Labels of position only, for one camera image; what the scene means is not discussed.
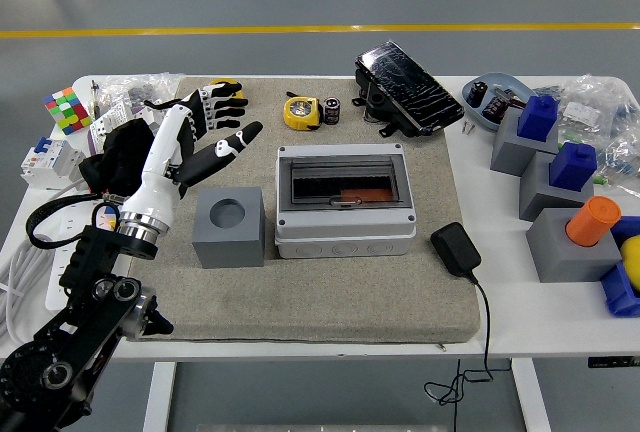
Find clear plastic bags of parts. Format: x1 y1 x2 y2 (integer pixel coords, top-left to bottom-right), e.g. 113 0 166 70
542 74 640 188

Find black table control panel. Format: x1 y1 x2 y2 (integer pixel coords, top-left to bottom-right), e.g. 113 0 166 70
587 355 632 369

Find white circuit breaker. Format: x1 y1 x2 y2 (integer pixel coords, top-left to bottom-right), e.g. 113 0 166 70
19 135 87 192

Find yellow tape measure with strap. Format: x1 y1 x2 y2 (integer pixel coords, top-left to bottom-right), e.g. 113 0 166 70
143 78 246 109

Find white power strip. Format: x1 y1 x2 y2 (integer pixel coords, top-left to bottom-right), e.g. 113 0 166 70
44 190 136 312

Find black box with glossy lid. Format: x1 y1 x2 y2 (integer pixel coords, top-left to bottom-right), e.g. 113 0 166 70
353 40 466 139

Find grey-brown mat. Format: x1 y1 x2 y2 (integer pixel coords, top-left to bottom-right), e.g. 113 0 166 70
121 75 482 353

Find small colourful puzzle cube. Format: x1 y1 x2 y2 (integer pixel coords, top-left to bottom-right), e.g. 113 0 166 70
95 205 121 233

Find black adapter cord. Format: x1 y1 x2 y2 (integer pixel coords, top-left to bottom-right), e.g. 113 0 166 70
423 271 495 407

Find clear plastic bag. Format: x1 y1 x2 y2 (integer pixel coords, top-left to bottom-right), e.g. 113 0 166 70
97 71 187 118

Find blue-grey dish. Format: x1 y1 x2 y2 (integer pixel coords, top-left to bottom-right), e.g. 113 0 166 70
460 71 535 133

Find orange cylinder battery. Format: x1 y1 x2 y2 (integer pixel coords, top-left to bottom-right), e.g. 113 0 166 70
339 185 395 203
565 195 623 248

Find black cloth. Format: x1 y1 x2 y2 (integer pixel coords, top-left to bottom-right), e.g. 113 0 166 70
78 119 156 198

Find blue plastic bin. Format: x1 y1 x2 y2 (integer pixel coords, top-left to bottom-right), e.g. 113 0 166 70
598 215 640 321

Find small silver metal part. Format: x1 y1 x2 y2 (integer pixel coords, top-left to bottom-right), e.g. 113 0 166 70
493 85 527 108

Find grey block with round hole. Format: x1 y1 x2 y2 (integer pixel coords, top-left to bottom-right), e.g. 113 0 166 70
192 185 266 269

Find yellow tape measure black label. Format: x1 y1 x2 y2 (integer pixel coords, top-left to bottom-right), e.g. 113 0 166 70
283 95 322 130

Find white purple component pack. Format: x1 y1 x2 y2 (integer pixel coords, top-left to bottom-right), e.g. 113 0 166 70
87 101 169 153

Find white power cable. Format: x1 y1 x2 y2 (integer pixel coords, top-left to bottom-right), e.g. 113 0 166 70
0 176 91 353

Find black power adapter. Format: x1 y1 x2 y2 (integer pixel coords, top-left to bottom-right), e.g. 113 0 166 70
430 221 483 278

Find black capacitor cylinder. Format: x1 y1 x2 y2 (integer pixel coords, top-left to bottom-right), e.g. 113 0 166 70
323 96 342 126
468 80 490 106
482 94 509 121

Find grey block holder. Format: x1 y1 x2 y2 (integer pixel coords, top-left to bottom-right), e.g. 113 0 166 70
525 207 625 284
489 108 560 177
518 150 596 223

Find light grey electrical box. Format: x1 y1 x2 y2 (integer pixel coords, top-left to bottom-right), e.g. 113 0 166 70
273 144 418 259

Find white table leg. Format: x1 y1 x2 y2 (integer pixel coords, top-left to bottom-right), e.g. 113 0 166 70
142 361 177 432
510 359 554 432

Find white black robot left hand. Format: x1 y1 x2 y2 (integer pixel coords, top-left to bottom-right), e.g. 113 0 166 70
119 82 265 228

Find blue block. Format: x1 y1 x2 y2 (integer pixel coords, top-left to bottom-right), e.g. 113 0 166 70
516 94 559 143
548 141 599 191

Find yellow round object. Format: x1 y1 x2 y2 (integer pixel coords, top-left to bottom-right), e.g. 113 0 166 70
618 235 640 298

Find large colourful puzzle cube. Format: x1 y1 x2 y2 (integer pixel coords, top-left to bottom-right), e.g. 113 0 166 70
42 86 95 137

